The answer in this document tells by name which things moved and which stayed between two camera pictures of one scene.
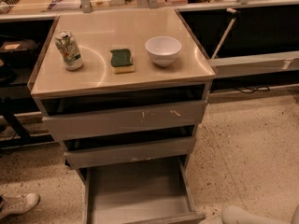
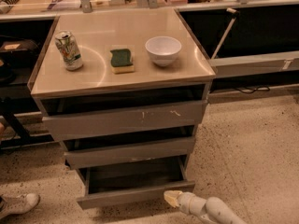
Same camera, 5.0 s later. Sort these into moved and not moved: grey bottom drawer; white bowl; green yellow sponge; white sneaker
Moved: grey bottom drawer
Not moved: green yellow sponge; white sneaker; white bowl
